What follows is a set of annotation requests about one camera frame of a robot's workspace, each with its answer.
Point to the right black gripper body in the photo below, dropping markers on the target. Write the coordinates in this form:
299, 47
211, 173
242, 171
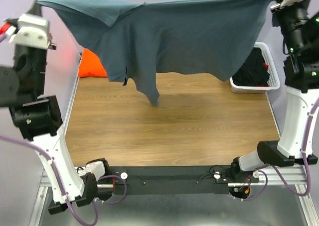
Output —
291, 19

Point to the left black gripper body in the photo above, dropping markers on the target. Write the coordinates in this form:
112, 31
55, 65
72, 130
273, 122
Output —
34, 62

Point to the blue-grey t-shirt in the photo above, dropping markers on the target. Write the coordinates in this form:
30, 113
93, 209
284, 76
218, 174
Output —
137, 40

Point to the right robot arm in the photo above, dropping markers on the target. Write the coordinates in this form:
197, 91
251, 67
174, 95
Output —
301, 67

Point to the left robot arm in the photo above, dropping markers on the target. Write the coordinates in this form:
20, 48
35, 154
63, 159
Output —
39, 120

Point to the red garment in basket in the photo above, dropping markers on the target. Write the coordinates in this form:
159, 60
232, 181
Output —
262, 76

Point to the folded orange t-shirt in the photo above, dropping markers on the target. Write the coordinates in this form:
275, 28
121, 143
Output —
90, 65

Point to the white laundry basket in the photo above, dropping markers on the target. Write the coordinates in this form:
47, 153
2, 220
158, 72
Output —
273, 81

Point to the black t-shirt in basket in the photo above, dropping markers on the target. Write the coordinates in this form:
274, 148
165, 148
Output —
245, 76

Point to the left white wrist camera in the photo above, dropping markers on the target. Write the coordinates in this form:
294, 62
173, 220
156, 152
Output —
28, 30

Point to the aluminium rail frame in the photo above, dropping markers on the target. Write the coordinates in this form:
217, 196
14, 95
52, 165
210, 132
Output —
296, 178

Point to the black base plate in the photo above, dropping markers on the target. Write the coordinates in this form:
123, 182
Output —
171, 180

